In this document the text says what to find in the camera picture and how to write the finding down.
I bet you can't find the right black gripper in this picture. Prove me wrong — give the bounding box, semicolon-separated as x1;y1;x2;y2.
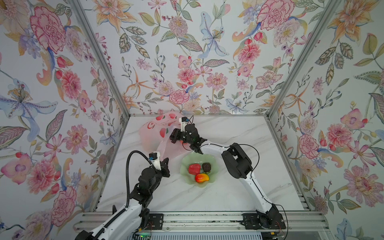
167;128;194;147

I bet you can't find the pink plastic bag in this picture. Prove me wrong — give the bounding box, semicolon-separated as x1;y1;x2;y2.
139;112;189;160

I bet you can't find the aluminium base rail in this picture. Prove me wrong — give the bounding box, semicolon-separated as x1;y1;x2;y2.
74;211;329;233

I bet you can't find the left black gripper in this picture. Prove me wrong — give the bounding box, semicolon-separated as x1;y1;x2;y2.
148;158;170;195

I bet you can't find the dark brown mangosteen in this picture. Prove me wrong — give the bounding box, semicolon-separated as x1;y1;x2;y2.
202;163;212;173

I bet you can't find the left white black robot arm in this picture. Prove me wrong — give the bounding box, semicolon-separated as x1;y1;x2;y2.
75;158;170;240

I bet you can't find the black mounting plate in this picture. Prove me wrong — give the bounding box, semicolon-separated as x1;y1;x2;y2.
240;213;287;231
138;213;164;231

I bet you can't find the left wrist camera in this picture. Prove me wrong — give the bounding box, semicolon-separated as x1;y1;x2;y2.
149;152;161;171

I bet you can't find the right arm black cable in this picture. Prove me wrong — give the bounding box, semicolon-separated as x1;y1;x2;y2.
181;115;289;240

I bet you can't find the light green plate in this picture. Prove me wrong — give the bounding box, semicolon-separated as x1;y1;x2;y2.
180;153;220;188

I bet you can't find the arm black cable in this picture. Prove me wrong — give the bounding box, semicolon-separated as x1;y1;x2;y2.
181;115;289;240
89;150;152;238

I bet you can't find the orange red mango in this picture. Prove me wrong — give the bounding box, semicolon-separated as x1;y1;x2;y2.
195;174;210;184

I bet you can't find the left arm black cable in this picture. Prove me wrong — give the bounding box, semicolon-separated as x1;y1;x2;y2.
89;150;152;238

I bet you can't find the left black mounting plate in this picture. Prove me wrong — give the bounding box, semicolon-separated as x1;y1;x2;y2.
138;213;164;231

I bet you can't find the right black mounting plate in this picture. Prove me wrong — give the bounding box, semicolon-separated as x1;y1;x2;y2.
240;213;287;231

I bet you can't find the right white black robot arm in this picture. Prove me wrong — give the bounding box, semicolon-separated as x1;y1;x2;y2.
169;122;284;230

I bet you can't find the small red strawberry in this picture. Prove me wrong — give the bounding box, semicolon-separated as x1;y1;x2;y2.
188;164;201;176

